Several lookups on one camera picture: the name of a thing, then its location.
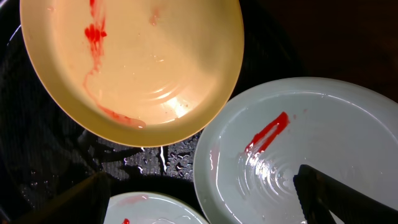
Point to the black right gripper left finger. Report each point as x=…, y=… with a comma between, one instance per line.
x=84, y=203

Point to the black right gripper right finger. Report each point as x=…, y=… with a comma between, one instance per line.
x=322, y=197

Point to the light green plate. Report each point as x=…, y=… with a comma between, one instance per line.
x=246, y=158
x=151, y=208

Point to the yellow plate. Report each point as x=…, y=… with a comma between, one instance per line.
x=142, y=73

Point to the round black tray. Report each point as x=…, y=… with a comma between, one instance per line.
x=44, y=152

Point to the light green plate front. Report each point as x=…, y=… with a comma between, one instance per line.
x=151, y=208

